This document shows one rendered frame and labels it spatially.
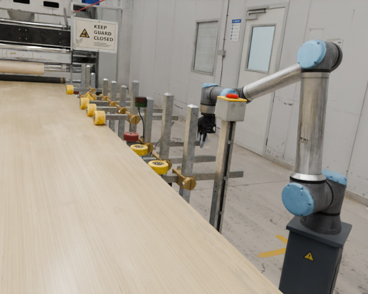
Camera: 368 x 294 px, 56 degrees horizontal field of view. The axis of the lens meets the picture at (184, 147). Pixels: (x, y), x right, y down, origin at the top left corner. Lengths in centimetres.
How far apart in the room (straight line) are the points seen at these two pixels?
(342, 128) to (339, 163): 39
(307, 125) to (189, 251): 88
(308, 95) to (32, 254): 117
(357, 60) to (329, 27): 58
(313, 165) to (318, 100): 27
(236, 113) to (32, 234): 67
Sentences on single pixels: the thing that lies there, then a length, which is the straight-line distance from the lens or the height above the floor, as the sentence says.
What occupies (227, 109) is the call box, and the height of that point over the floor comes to 119.
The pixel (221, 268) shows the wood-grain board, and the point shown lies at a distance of 80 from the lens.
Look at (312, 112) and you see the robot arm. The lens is 153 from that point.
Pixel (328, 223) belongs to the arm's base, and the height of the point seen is 65.
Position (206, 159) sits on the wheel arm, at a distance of 178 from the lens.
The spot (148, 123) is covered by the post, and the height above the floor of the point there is 97.
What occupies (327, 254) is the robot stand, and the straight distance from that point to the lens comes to 178.
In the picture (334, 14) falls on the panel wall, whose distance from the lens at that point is 449.
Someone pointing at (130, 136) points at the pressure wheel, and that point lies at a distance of 184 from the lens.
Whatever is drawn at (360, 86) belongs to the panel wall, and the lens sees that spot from 412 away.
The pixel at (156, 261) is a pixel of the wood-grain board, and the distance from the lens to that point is 80.
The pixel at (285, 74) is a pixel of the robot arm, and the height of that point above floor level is 129.
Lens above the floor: 134
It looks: 15 degrees down
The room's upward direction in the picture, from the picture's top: 6 degrees clockwise
